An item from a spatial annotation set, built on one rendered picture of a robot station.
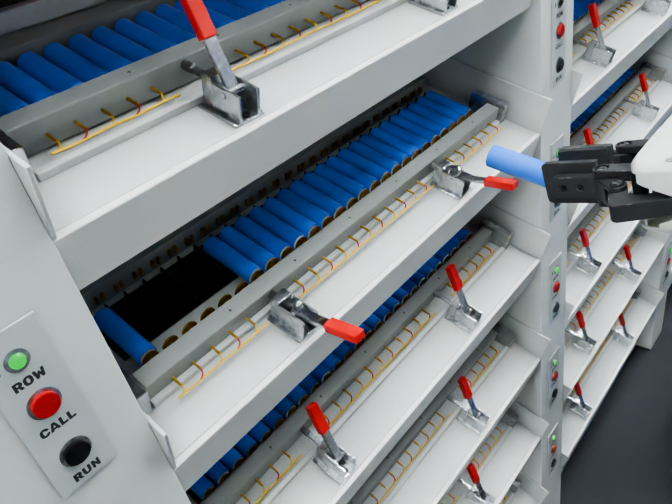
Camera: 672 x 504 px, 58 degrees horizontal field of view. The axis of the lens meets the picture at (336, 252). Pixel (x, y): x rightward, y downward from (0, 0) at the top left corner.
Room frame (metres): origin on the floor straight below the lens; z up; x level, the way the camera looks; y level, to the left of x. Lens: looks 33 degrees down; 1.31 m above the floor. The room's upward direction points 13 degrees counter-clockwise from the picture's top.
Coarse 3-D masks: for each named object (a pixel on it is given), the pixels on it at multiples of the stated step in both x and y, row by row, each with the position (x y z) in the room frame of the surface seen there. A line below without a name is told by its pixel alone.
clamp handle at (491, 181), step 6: (462, 168) 0.60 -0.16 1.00; (456, 174) 0.60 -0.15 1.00; (462, 174) 0.60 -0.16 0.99; (462, 180) 0.59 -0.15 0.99; (468, 180) 0.58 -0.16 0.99; (474, 180) 0.58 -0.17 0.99; (480, 180) 0.57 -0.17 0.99; (486, 180) 0.57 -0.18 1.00; (492, 180) 0.56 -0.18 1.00; (498, 180) 0.56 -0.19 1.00; (504, 180) 0.56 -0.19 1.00; (510, 180) 0.56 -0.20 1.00; (516, 180) 0.55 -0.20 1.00; (486, 186) 0.57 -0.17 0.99; (492, 186) 0.56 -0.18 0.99; (498, 186) 0.56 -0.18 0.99; (504, 186) 0.55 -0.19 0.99; (510, 186) 0.55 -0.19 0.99; (516, 186) 0.55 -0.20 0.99
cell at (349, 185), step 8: (320, 168) 0.62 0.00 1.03; (328, 168) 0.62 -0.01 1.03; (320, 176) 0.61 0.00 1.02; (328, 176) 0.61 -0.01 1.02; (336, 176) 0.60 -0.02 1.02; (344, 176) 0.60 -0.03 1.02; (336, 184) 0.60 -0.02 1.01; (344, 184) 0.59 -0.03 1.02; (352, 184) 0.59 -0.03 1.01; (360, 184) 0.59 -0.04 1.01; (352, 192) 0.58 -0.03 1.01; (360, 192) 0.58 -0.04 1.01
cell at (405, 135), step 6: (384, 126) 0.70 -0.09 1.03; (390, 126) 0.70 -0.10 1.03; (396, 126) 0.70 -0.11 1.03; (390, 132) 0.69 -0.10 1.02; (396, 132) 0.69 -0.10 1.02; (402, 132) 0.69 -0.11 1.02; (408, 132) 0.68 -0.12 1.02; (402, 138) 0.68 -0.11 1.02; (408, 138) 0.68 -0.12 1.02; (414, 138) 0.67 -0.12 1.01; (420, 138) 0.67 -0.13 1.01; (414, 144) 0.67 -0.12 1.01; (420, 144) 0.66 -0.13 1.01
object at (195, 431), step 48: (480, 96) 0.75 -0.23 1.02; (528, 96) 0.72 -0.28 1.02; (480, 144) 0.69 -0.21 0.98; (528, 144) 0.69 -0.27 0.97; (432, 192) 0.60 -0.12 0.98; (480, 192) 0.61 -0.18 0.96; (384, 240) 0.53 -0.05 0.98; (432, 240) 0.54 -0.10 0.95; (336, 288) 0.47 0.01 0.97; (384, 288) 0.48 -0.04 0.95; (288, 336) 0.41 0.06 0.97; (336, 336) 0.43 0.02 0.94; (192, 384) 0.37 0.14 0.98; (240, 384) 0.37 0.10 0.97; (288, 384) 0.39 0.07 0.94; (192, 432) 0.33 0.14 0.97; (240, 432) 0.35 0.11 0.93; (192, 480) 0.32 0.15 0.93
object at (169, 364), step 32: (480, 128) 0.70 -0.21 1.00; (416, 160) 0.62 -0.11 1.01; (448, 160) 0.64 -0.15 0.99; (384, 192) 0.57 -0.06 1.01; (352, 224) 0.52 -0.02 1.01; (288, 256) 0.48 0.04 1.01; (320, 256) 0.49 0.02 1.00; (256, 288) 0.44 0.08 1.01; (224, 320) 0.41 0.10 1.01; (160, 352) 0.38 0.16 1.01; (192, 352) 0.38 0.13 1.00; (160, 384) 0.36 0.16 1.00
